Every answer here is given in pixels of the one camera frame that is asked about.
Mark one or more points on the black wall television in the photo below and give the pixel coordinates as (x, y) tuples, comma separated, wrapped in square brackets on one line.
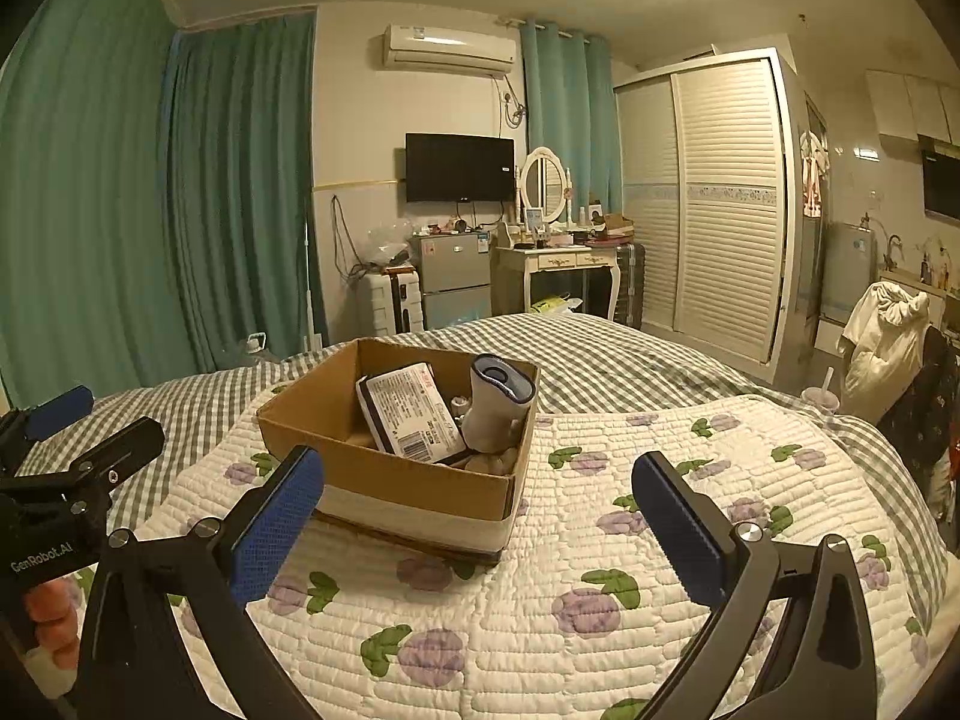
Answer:
[(459, 167)]

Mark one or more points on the narrow teal curtain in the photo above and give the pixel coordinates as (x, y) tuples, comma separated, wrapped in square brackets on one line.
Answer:
[(570, 105)]

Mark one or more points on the white dressing table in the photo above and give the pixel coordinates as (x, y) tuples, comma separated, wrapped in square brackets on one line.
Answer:
[(551, 261)]

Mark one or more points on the silver mini fridge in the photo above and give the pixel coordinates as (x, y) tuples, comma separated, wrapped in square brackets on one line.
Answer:
[(454, 277)]

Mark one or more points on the white louvred wardrobe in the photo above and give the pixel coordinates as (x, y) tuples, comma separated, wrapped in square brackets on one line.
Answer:
[(720, 217)]

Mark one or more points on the white floral quilt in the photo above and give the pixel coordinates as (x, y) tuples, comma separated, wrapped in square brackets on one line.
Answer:
[(562, 652)]

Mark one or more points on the white pole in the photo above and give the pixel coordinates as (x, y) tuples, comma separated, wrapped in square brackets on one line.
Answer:
[(310, 285)]

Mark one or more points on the wide teal curtain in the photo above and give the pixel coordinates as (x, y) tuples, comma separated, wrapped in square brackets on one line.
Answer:
[(82, 202)]

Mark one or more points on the white air conditioner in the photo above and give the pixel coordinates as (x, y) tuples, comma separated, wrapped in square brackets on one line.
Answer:
[(450, 49)]

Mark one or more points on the white hooded jacket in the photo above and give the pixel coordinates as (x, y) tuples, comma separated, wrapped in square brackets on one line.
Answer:
[(881, 349)]

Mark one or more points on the cluttered kitchen counter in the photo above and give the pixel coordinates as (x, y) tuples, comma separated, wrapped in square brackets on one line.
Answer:
[(911, 289)]

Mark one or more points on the white wall cabinets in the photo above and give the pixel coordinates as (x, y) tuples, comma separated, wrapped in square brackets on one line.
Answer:
[(915, 105)]

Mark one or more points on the clear plastic bag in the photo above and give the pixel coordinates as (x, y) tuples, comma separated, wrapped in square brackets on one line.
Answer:
[(390, 244)]

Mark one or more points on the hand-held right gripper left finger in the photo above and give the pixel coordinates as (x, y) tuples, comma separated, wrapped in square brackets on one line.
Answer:
[(277, 532)]

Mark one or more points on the yellow bag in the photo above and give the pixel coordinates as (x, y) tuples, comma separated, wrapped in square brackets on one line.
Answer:
[(551, 305)]

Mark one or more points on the small blue picture frame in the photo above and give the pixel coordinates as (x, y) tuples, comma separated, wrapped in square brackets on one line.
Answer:
[(533, 219)]

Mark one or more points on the cream scrunchie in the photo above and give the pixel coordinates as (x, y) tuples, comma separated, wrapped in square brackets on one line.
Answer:
[(491, 463)]

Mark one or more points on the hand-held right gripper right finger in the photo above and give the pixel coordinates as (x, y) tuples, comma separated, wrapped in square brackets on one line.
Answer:
[(679, 532)]

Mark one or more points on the plastic-wrapped packet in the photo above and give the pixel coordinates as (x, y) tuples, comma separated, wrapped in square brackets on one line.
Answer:
[(409, 412)]

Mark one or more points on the pleated teal curtain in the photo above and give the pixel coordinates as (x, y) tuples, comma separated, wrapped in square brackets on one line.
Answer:
[(240, 187)]

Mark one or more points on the silver appliance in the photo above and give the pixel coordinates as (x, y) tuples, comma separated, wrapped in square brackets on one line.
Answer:
[(847, 262)]

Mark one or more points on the silver suitcase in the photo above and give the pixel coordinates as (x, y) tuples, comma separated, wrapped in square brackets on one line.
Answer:
[(628, 281)]

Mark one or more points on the plastic cup with straw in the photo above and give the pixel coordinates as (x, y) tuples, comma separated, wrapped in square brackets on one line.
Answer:
[(819, 399)]

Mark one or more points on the person's left hand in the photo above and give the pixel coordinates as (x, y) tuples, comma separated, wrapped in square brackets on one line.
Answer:
[(52, 619)]

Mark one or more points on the white ribbed suitcase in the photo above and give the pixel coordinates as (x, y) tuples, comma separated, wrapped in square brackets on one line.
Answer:
[(382, 304)]

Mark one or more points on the black range hood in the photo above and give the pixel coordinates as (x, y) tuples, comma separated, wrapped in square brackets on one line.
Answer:
[(943, 180)]

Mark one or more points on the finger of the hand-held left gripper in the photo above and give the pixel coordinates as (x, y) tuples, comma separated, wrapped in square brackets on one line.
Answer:
[(60, 411), (116, 448)]

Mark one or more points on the oval white mirror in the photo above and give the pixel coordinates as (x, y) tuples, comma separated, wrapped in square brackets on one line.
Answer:
[(544, 184)]

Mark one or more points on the white sock with blue cuff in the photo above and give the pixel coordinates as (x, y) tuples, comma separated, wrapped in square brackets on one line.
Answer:
[(491, 412)]

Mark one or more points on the cardboard box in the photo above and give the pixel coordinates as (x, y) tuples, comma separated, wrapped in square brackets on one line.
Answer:
[(390, 480)]

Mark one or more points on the hanging pink white clothes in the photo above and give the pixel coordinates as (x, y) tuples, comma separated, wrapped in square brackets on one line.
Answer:
[(814, 172)]

